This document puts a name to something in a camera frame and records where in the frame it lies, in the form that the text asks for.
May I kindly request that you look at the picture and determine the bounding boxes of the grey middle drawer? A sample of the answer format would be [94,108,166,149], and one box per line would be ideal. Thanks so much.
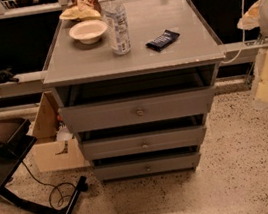
[81,114,206,160]

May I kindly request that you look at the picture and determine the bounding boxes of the black stand with tray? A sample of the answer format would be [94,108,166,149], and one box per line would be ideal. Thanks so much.
[0,118,88,214]

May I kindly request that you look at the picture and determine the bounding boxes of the clear plastic water bottle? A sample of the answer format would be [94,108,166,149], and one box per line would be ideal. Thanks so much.
[104,0,131,55]

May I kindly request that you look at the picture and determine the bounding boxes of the yellow cloth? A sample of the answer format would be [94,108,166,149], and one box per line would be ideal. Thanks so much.
[59,6,102,21]

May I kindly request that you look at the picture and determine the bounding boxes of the black floor cable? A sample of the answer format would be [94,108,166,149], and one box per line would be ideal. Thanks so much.
[20,152,82,214]

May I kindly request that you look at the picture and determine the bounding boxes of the dark blue snack packet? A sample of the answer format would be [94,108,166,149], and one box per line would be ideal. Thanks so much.
[146,30,180,53]

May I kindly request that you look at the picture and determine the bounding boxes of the grey bottom drawer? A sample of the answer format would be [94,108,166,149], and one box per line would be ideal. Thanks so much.
[93,145,201,182]

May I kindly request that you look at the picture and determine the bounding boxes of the white hanging cable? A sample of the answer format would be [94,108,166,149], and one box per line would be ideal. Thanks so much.
[210,0,257,66]

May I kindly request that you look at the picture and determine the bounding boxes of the grey drawer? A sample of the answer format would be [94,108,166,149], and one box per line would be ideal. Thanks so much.
[81,114,206,160]
[93,145,201,182]
[54,63,220,137]

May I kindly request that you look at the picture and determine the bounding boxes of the grey top drawer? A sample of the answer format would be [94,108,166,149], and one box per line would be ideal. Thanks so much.
[54,63,220,137]

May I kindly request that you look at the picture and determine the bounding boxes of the white bowl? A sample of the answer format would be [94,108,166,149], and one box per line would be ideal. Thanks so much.
[69,20,107,45]

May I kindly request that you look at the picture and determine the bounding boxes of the grey drawer cabinet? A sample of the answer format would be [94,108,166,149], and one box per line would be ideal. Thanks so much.
[30,0,244,194]

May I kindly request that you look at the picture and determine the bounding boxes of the cardboard box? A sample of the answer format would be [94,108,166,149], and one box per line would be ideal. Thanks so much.
[32,91,89,172]

